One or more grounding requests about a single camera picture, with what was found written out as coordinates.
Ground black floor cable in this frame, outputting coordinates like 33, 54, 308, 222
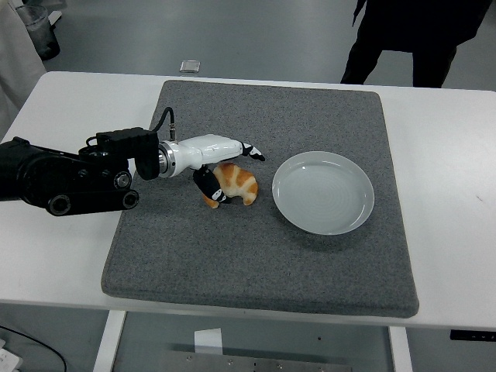
0, 324, 67, 372

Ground white table leg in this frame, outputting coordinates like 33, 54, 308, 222
388, 326, 414, 372
92, 309, 128, 372

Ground pale blue round plate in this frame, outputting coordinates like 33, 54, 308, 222
271, 150, 376, 236

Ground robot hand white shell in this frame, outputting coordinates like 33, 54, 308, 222
172, 133, 267, 205

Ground bin with clear bag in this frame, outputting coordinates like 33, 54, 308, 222
15, 4, 62, 61

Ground grey metal plate with screws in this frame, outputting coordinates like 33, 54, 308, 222
157, 350, 353, 372

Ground croissant bread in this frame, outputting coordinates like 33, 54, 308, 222
202, 163, 260, 210

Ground white power strip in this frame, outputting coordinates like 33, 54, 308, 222
0, 339, 22, 372

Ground person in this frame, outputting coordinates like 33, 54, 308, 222
339, 0, 493, 88

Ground grey felt mat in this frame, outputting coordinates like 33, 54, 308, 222
100, 79, 421, 319

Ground white cloth cover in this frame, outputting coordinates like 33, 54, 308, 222
0, 0, 47, 136

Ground black table control panel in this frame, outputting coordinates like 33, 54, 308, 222
449, 329, 496, 342

